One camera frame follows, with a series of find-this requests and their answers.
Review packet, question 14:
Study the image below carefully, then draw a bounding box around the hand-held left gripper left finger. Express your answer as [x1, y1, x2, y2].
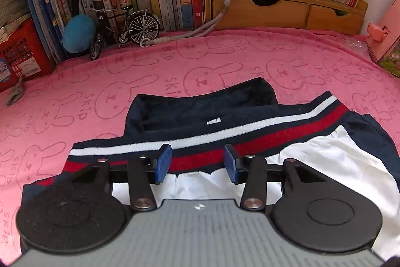
[62, 143, 173, 213]

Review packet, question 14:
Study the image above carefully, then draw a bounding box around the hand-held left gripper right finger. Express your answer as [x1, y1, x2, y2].
[224, 143, 332, 211]

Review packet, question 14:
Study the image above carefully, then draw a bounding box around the navy white striped jacket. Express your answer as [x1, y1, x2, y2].
[20, 77, 400, 258]

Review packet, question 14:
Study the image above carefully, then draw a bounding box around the black model bicycle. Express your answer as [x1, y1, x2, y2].
[89, 4, 161, 61]

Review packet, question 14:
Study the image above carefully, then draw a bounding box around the wooden drawer organizer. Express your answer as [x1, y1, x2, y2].
[201, 0, 369, 35]

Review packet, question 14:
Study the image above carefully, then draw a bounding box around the blue plush ball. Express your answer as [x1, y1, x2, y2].
[62, 14, 97, 54]

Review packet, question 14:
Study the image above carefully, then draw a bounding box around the small grey cloth item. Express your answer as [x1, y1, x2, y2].
[6, 76, 26, 108]

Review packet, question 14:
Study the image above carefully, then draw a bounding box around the clear plastic bag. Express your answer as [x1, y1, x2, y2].
[345, 36, 376, 58]

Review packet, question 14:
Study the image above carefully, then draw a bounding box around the red plastic crate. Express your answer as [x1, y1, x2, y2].
[0, 18, 55, 93]

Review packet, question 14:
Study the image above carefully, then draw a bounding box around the pink toy house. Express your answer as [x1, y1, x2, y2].
[365, 0, 400, 78]

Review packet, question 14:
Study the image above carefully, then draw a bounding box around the stack of paper booklets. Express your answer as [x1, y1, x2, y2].
[0, 0, 33, 44]

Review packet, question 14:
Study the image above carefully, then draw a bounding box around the white braided cable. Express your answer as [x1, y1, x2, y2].
[140, 0, 238, 49]

